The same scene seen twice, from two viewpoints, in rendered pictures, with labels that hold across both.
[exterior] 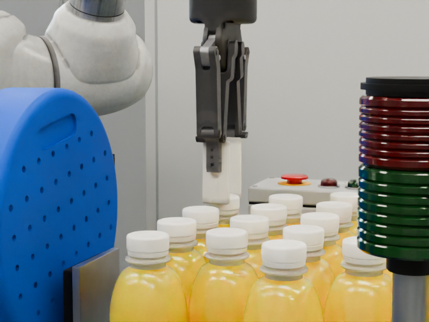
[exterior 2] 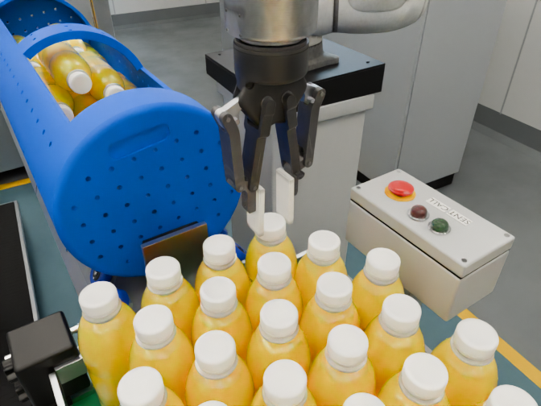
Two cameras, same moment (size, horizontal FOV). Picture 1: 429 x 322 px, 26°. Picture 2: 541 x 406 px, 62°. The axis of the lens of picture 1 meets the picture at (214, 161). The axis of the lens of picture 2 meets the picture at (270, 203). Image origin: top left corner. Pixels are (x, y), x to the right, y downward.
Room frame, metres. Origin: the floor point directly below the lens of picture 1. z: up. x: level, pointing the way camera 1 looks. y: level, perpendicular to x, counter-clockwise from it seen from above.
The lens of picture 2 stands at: (0.68, -0.29, 1.47)
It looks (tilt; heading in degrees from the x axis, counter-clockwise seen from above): 36 degrees down; 38
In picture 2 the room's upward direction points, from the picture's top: straight up
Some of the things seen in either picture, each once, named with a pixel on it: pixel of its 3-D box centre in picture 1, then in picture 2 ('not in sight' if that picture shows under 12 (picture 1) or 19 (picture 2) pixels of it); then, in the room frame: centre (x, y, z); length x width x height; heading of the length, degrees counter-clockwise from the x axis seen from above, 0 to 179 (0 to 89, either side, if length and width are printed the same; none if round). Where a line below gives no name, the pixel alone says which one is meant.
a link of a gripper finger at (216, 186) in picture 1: (216, 172); (255, 208); (1.02, 0.00, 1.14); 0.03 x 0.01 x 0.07; 72
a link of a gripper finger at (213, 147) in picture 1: (211, 149); (242, 194); (1.00, 0.00, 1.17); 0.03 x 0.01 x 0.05; 162
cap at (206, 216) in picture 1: (200, 220); (219, 251); (0.97, 0.01, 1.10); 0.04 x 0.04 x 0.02
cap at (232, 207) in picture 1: (222, 207); (270, 228); (1.04, -0.01, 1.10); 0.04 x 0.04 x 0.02
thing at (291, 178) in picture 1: (294, 179); (400, 188); (1.22, -0.11, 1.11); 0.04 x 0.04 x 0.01
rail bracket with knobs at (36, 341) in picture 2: not in sight; (54, 362); (0.79, 0.16, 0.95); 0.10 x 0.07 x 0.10; 161
